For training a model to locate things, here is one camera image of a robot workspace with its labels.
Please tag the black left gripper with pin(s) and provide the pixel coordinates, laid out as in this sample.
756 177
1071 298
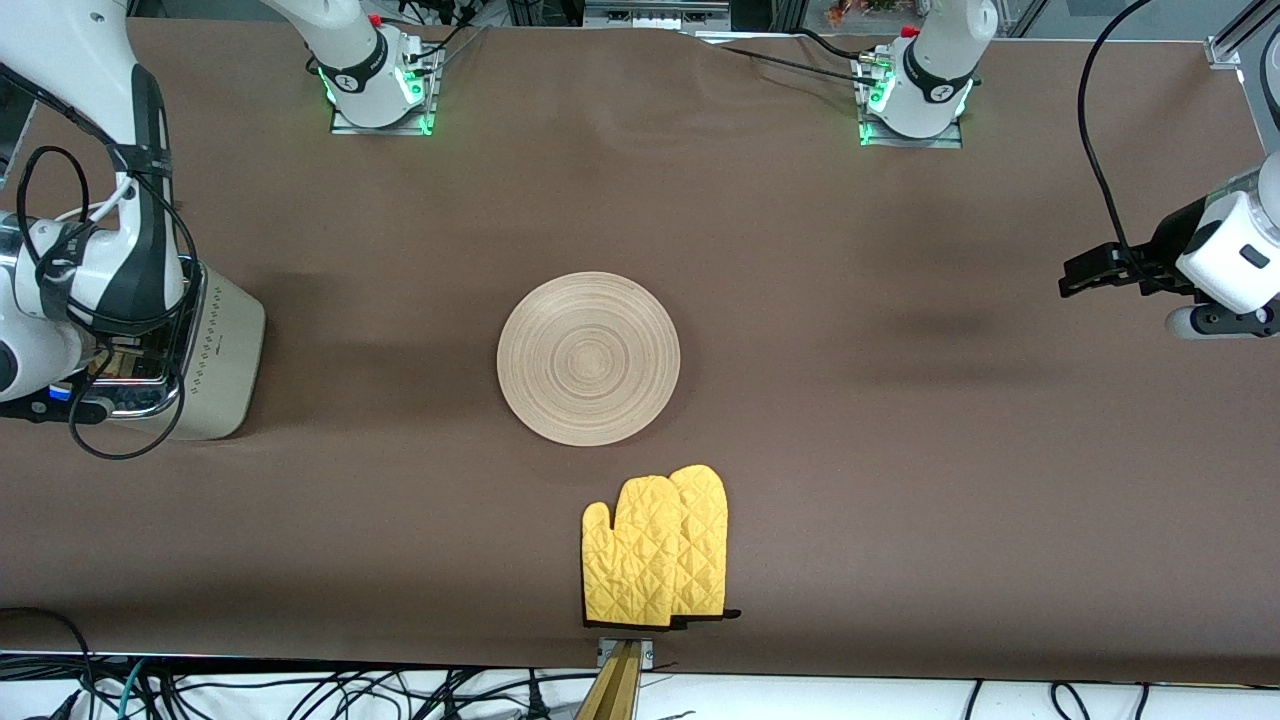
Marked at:
1158 256

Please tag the round light wooden plate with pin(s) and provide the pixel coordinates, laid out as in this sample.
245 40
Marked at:
590 360

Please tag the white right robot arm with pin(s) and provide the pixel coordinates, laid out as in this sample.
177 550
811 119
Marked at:
100 60

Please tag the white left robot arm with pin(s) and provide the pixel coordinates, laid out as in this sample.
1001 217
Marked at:
935 60

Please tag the cream and chrome toaster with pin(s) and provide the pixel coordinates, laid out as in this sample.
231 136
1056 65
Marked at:
225 350

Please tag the yellow quilted oven mitt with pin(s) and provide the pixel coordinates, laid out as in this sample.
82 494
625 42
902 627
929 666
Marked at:
630 560
705 540

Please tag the grey equipment box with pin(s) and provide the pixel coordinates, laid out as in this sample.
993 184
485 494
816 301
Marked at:
650 15

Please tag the brass coloured metal bar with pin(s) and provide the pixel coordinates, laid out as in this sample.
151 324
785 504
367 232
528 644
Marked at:
612 690

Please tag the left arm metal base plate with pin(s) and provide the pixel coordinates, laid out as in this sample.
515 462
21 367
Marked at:
930 142

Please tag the aluminium table frame profile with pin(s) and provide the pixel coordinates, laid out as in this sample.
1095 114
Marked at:
1225 50

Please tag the small silver mounting bracket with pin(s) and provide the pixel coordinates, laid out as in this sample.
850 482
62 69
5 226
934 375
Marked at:
648 652

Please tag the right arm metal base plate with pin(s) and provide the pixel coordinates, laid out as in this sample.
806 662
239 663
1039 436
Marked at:
432 110

